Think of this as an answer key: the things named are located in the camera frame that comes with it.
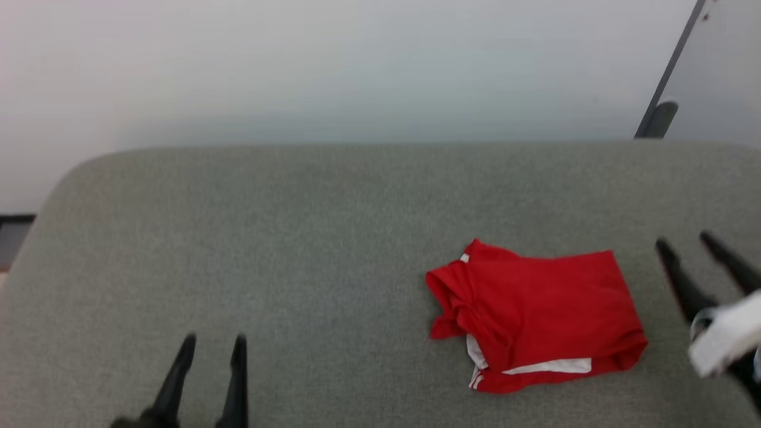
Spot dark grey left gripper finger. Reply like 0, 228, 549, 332
152, 333, 197, 426
217, 334, 249, 428

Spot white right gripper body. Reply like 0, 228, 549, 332
688, 290, 761, 411

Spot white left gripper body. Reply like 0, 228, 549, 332
110, 411, 179, 428

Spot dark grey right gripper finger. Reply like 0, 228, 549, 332
654, 238, 720, 325
699, 231, 761, 296

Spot red and white basketball jersey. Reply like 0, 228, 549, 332
425, 238, 649, 394

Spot dark grey door frame strip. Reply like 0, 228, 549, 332
634, 0, 709, 139

